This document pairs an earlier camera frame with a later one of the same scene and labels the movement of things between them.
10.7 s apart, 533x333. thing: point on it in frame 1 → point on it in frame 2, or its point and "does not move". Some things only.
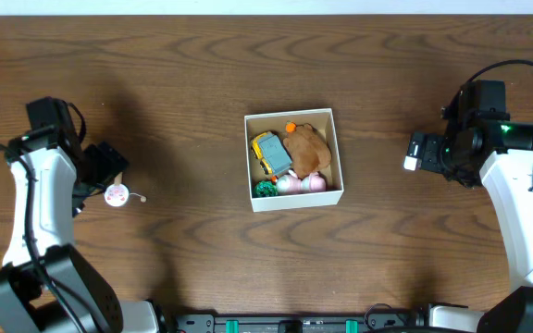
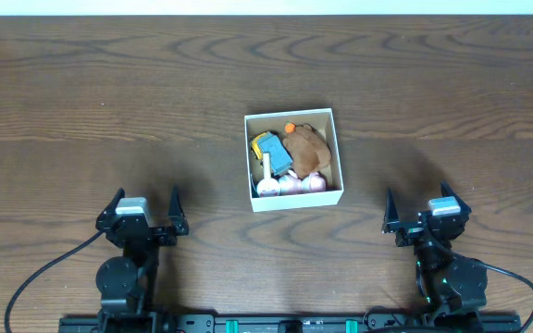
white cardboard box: (320, 119) does not move
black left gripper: (105, 160) → (154, 232)
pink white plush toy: (291, 183) does not move
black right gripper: (429, 159) → (410, 231)
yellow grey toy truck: (273, 154) does not move
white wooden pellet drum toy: (117, 194) → (268, 187)
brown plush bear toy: (309, 150) does not move
